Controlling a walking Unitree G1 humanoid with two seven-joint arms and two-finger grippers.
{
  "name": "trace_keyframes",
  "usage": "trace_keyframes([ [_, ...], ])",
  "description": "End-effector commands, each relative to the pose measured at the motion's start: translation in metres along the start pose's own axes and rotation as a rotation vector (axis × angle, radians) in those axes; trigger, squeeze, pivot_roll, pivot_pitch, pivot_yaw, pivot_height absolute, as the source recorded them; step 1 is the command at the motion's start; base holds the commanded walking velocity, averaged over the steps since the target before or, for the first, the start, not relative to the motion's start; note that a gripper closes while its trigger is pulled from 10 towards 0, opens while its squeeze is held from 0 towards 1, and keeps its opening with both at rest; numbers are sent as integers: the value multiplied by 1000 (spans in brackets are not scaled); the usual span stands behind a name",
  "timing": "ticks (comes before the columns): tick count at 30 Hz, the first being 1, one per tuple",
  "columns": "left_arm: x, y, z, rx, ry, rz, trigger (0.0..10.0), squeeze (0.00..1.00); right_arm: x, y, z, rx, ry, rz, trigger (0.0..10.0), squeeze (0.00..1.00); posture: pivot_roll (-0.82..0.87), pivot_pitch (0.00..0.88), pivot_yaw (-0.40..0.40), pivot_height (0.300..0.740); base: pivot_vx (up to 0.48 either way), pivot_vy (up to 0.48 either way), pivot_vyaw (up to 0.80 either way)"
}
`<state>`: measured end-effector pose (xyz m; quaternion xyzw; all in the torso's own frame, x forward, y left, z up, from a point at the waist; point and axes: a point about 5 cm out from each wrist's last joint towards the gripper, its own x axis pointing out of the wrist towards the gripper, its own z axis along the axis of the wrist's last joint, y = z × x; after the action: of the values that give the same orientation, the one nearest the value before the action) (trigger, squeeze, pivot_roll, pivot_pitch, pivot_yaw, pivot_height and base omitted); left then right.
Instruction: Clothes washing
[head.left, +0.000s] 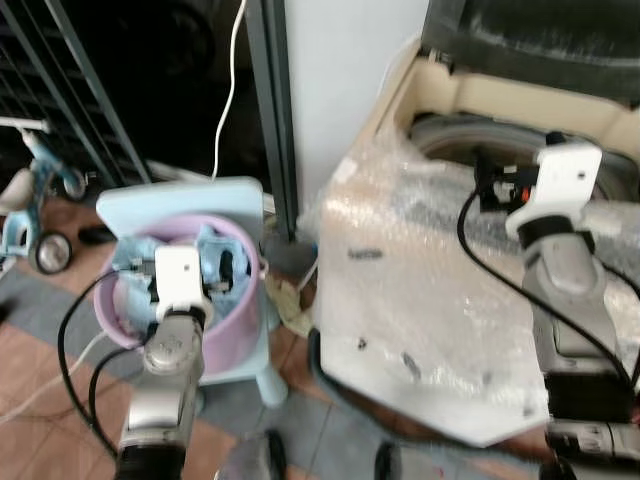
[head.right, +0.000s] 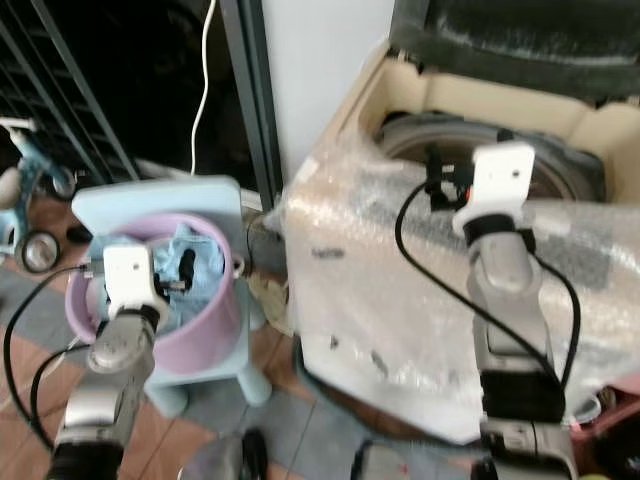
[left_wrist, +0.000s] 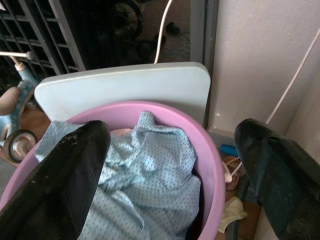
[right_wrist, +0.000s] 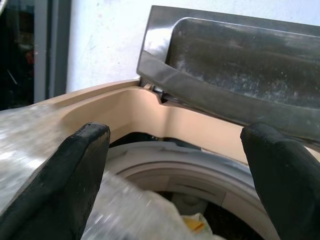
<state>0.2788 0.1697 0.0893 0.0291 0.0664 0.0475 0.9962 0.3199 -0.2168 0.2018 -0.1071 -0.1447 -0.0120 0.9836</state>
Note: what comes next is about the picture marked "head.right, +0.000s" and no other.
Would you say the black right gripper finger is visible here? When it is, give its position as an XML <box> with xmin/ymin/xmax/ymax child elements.
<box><xmin>423</xmin><ymin>147</ymin><xmax>445</xmax><ymax>212</ymax></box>

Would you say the light blue cloth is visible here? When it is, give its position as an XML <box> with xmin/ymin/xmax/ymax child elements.
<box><xmin>88</xmin><ymin>223</ymin><xmax>229</xmax><ymax>329</ymax></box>

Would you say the dark washing machine lid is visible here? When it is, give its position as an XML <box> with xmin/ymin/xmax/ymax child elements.
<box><xmin>388</xmin><ymin>0</ymin><xmax>640</xmax><ymax>108</ymax></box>

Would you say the beige top-load washing machine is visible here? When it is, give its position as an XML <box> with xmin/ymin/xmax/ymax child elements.
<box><xmin>278</xmin><ymin>0</ymin><xmax>640</xmax><ymax>447</ymax></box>

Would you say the pink plastic basin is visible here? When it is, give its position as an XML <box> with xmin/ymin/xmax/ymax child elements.
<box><xmin>65</xmin><ymin>212</ymin><xmax>247</xmax><ymax>377</ymax></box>

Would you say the light blue plastic stool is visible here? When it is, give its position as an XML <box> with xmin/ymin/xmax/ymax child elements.
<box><xmin>71</xmin><ymin>176</ymin><xmax>274</xmax><ymax>419</ymax></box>

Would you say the dirty beige floor rag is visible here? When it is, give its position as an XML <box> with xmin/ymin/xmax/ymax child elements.
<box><xmin>244</xmin><ymin>268</ymin><xmax>298</xmax><ymax>338</ymax></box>

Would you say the clear bubble wrap sheet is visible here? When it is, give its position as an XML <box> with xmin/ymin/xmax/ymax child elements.
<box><xmin>280</xmin><ymin>128</ymin><xmax>640</xmax><ymax>411</ymax></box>

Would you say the blue child's tricycle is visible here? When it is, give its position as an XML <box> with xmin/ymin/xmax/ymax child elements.
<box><xmin>0</xmin><ymin>117</ymin><xmax>67</xmax><ymax>275</ymax></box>

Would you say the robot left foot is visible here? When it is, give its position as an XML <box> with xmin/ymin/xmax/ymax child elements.
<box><xmin>178</xmin><ymin>429</ymin><xmax>269</xmax><ymax>480</ymax></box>

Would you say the dark metal grille rack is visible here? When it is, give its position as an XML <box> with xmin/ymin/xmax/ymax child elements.
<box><xmin>0</xmin><ymin>0</ymin><xmax>123</xmax><ymax>188</ymax></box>

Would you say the red plastic tub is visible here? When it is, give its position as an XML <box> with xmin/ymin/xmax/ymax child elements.
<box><xmin>568</xmin><ymin>373</ymin><xmax>640</xmax><ymax>480</ymax></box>

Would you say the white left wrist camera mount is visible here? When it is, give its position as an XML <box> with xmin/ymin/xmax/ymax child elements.
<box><xmin>98</xmin><ymin>243</ymin><xmax>163</xmax><ymax>323</ymax></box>

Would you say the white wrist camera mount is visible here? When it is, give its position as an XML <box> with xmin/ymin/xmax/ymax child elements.
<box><xmin>451</xmin><ymin>141</ymin><xmax>537</xmax><ymax>239</ymax></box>
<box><xmin>98</xmin><ymin>243</ymin><xmax>163</xmax><ymax>323</ymax></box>

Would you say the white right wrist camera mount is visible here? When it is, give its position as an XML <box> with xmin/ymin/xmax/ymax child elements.
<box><xmin>451</xmin><ymin>141</ymin><xmax>537</xmax><ymax>239</ymax></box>

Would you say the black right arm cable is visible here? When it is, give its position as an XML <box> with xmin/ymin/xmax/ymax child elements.
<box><xmin>395</xmin><ymin>180</ymin><xmax>583</xmax><ymax>393</ymax></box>

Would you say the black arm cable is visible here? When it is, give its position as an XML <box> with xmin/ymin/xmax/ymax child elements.
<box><xmin>2</xmin><ymin>263</ymin><xmax>106</xmax><ymax>453</ymax></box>
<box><xmin>395</xmin><ymin>180</ymin><xmax>583</xmax><ymax>393</ymax></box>

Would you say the white hanging cable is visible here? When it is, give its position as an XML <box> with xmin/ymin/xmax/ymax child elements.
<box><xmin>191</xmin><ymin>0</ymin><xmax>220</xmax><ymax>177</ymax></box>

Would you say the dark metal door post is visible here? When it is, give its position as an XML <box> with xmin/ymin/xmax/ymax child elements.
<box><xmin>220</xmin><ymin>0</ymin><xmax>287</xmax><ymax>213</ymax></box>

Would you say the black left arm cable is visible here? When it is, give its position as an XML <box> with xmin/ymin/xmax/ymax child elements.
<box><xmin>2</xmin><ymin>263</ymin><xmax>106</xmax><ymax>453</ymax></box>

